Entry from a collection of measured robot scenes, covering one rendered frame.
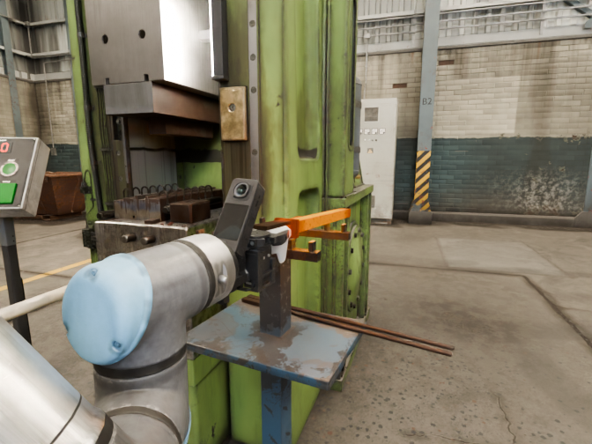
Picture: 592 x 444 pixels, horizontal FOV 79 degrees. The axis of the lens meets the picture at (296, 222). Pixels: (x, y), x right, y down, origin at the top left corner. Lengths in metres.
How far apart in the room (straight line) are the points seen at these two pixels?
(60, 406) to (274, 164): 1.02
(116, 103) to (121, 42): 0.19
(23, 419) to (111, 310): 0.10
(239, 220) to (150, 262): 0.16
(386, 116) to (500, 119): 1.93
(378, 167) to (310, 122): 4.76
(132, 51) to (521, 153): 6.46
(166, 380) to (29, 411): 0.15
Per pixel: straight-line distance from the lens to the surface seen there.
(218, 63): 1.28
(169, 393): 0.41
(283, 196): 1.20
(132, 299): 0.34
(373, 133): 6.29
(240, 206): 0.50
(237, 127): 1.24
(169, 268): 0.38
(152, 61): 1.30
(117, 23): 1.41
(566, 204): 7.37
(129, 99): 1.34
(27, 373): 0.29
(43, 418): 0.29
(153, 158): 1.66
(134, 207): 1.35
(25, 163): 1.59
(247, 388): 1.52
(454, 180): 6.94
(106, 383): 0.41
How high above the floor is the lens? 1.13
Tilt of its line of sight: 10 degrees down
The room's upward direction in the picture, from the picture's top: straight up
